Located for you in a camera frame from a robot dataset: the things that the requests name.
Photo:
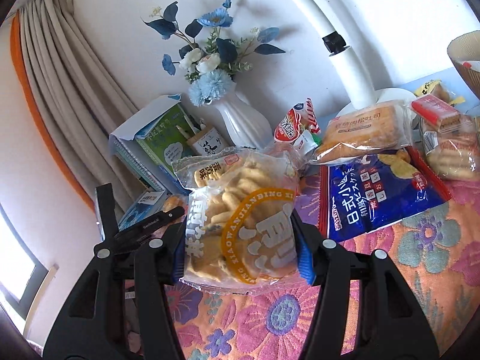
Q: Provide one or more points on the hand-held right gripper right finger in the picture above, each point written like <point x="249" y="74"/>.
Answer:
<point x="304" y="249"/>

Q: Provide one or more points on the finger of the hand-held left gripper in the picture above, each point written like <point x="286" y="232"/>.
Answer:
<point x="150" y="223"/>
<point x="106" y="213"/>

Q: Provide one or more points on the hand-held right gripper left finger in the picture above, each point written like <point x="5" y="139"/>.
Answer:
<point x="179" y="249"/>

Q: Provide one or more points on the clear cracker bag yellow band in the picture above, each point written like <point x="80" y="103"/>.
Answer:
<point x="240" y="210"/>

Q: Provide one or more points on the small green-edged snack packet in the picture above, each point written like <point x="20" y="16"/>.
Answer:
<point x="303" y="143"/>

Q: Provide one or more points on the blue box white label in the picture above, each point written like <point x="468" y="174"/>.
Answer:
<point x="144" y="210"/>

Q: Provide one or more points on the orange snack packet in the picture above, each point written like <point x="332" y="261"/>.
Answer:
<point x="172" y="202"/>

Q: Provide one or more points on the stack of books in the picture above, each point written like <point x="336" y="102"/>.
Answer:
<point x="127" y="161"/>

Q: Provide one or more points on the green book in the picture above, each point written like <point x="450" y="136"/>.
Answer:
<point x="161" y="146"/>

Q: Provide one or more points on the blue chip bag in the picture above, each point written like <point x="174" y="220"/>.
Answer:
<point x="375" y="202"/>

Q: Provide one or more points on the white blue paper cover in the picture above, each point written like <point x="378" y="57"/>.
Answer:
<point x="131" y="123"/>

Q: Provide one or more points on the bamboo pen holder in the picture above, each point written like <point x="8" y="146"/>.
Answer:
<point x="208" y="143"/>

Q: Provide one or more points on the white pen gold tip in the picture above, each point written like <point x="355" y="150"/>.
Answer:
<point x="184" y="130"/>

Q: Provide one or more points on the window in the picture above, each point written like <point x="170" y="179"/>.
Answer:
<point x="15" y="270"/>

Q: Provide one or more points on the floral woven mat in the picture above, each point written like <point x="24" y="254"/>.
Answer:
<point x="412" y="270"/>

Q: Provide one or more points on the red snack packet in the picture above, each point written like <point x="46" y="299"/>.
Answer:
<point x="290" y="125"/>

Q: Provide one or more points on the toast bread packet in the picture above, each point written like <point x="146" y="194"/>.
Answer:
<point x="360" y="135"/>

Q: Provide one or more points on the white ribbed vase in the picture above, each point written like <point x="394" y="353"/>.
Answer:
<point x="240" y="120"/>

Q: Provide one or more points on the blue artificial flower bouquet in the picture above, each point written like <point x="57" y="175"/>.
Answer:
<point x="210" y="82"/>

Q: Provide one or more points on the beige curtain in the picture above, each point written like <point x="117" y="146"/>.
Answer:
<point x="63" y="63"/>

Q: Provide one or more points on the clear cookie bag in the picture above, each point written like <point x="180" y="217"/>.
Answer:
<point x="453" y="153"/>

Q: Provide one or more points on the white desk lamp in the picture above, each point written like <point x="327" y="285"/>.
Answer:
<point x="352" y="75"/>

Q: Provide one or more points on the small red wafer packet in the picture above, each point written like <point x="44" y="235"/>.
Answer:
<point x="435" y="110"/>

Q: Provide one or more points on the yellow snack packet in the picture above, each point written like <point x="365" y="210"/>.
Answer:
<point x="431" y="89"/>

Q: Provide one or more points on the brown woven bowl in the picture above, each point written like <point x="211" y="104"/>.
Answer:
<point x="465" y="56"/>

